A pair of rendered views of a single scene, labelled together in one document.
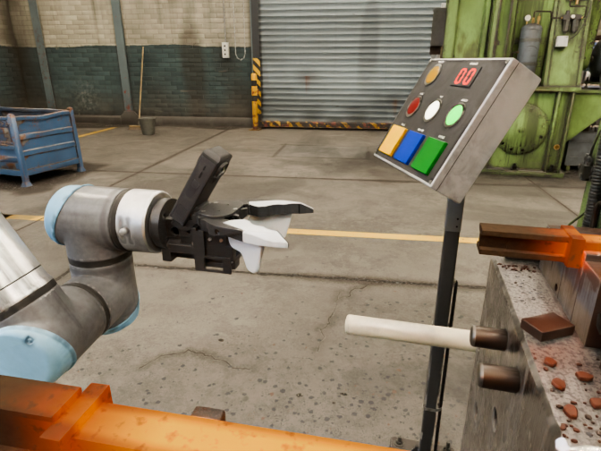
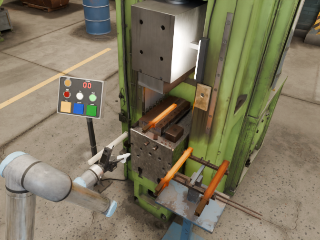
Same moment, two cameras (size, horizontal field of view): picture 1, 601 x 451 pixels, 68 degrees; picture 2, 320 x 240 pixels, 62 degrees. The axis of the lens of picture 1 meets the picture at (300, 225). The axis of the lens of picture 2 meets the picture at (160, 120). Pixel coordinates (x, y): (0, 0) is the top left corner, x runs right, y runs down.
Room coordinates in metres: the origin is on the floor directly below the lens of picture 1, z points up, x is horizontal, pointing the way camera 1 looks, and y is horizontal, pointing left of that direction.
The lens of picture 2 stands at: (-0.06, 1.08, 2.17)
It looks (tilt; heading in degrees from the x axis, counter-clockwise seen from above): 37 degrees down; 289
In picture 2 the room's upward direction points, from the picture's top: 3 degrees clockwise
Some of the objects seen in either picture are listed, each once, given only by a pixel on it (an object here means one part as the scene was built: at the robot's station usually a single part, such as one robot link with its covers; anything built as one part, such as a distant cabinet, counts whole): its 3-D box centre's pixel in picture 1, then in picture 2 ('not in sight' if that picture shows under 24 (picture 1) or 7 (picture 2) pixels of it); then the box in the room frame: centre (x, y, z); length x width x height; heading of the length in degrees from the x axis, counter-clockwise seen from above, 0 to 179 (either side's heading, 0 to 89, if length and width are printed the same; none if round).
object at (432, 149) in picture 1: (429, 156); (91, 110); (0.93, -0.27, 1.01); 0.07 x 0.05 x 0.07; 11
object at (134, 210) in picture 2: not in sight; (144, 209); (0.50, -0.27, 0.01); 0.58 x 0.39 x 0.01; 166
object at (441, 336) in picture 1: (444, 336); (108, 147); (0.85, -0.32, 0.62); 0.44 x 0.05 x 0.05; 76
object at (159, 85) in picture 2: not in sight; (168, 71); (0.44, -0.52, 1.32); 0.42 x 0.20 x 0.10; 76
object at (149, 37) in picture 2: not in sight; (176, 37); (0.40, -0.51, 1.56); 0.42 x 0.39 x 0.40; 76
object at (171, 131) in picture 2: not in sight; (174, 133); (0.30, -0.33, 0.95); 0.12 x 0.08 x 0.06; 76
